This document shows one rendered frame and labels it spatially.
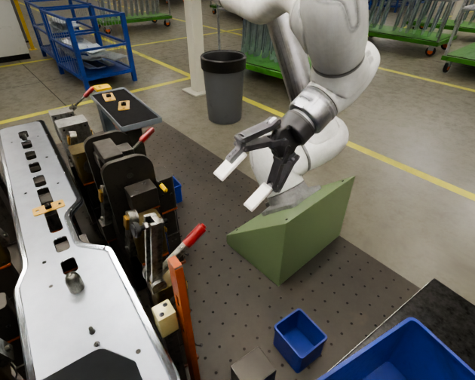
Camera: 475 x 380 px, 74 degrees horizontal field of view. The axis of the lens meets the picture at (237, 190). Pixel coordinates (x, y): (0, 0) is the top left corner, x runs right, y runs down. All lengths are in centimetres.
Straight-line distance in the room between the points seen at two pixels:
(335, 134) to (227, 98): 252
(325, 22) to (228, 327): 83
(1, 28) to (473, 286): 752
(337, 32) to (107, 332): 69
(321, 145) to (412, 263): 137
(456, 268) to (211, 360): 185
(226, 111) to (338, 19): 318
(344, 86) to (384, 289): 75
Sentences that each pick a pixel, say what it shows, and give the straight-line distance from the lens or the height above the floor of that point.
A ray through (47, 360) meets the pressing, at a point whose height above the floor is 100.
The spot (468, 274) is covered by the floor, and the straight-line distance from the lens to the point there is 250.
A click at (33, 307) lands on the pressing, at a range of 83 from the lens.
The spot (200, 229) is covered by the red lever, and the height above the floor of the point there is 114.
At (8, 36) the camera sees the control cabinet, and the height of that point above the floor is 42.
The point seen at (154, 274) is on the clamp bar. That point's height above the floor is 109.
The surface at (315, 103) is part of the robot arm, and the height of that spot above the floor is 136.
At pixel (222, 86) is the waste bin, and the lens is 359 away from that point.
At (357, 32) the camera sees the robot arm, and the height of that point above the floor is 149.
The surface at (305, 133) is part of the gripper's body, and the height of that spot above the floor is 130.
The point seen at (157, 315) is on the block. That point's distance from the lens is 64.
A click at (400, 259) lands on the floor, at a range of 237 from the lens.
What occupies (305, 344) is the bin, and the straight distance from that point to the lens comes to 103.
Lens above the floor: 160
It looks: 37 degrees down
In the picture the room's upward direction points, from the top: straight up
